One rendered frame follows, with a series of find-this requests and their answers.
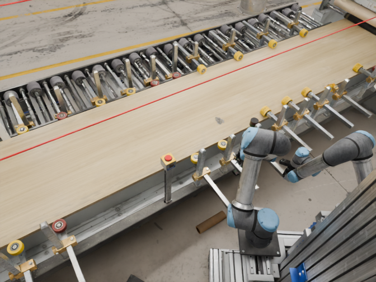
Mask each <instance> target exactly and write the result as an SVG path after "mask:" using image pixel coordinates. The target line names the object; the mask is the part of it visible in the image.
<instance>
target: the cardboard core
mask: <svg viewBox="0 0 376 282"><path fill-rule="evenodd" d="M226 217H227V216H226V214H225V212H224V211H220V212H219V213H217V214H216V215H214V216H212V217H210V218H209V219H207V220H205V221H204V222H202V223H200V224H199V225H197V226H196V230H197V232H198V233H199V234H201V233H203V232H205V231H206V230H208V229H209V228H211V227H212V226H214V225H216V224H217V223H219V222H221V221H222V220H224V219H225V218H226Z"/></svg>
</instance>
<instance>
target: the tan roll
mask: <svg viewBox="0 0 376 282"><path fill-rule="evenodd" d="M334 5H335V6H337V7H339V8H341V9H343V10H345V11H346V12H348V13H350V14H352V15H354V16H356V17H358V18H359V19H361V20H363V21H366V20H368V19H371V18H373V17H376V13H375V12H373V11H371V10H369V9H367V8H365V7H363V6H361V5H360V4H358V3H356V2H354V1H352V0H335V1H334ZM366 22H367V23H369V24H371V25H372V26H374V27H376V18H374V19H371V20H369V21H366Z"/></svg>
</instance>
